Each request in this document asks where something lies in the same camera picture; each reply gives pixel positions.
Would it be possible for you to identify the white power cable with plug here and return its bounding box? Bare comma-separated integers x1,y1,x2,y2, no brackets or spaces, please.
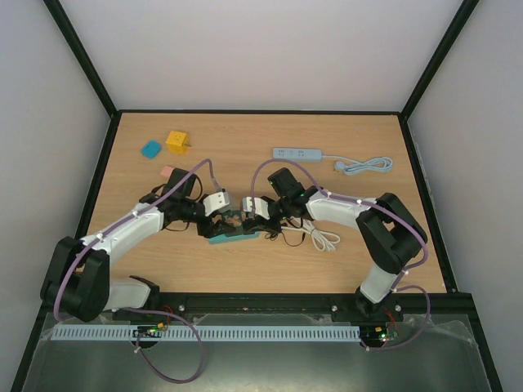
281,226,342,253

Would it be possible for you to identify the blue plug adapter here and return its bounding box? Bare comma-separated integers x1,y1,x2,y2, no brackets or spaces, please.
141,140,162,159

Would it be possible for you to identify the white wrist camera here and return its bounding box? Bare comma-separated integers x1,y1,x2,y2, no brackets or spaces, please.
240,197,270,219
202,190,230,216

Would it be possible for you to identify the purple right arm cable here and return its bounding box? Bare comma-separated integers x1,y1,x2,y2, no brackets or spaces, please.
249,159,432,353

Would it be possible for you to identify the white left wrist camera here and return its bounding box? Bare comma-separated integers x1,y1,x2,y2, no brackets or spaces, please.
202,190,230,216

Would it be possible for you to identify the light blue power strip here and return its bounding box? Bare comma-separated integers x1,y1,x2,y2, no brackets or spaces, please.
272,147,323,163

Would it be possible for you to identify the black metal cage frame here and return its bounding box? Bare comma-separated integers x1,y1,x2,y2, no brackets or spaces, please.
10,0,506,392

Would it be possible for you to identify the yellow cube socket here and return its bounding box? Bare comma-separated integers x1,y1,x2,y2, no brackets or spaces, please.
166,131,190,155

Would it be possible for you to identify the pink charger plug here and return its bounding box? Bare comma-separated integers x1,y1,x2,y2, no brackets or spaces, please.
160,165,174,180

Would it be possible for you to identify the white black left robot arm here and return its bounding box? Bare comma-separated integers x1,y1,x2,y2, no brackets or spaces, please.
40,168,230,322

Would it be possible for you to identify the slotted grey cable duct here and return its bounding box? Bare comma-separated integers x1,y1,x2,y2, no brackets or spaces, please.
50,325,360,343

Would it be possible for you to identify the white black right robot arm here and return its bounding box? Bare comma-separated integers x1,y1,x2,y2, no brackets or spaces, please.
242,167,428,320

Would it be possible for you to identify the light blue strip cable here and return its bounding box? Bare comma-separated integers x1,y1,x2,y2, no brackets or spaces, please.
321,154,396,176

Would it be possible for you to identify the dark green plug adapter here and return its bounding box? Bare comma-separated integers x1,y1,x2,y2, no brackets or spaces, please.
221,210,244,235

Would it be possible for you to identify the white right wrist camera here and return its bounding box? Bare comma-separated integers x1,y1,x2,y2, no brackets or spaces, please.
240,197,270,219

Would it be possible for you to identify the black power adapter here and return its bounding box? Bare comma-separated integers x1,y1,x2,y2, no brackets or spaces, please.
243,220,258,234

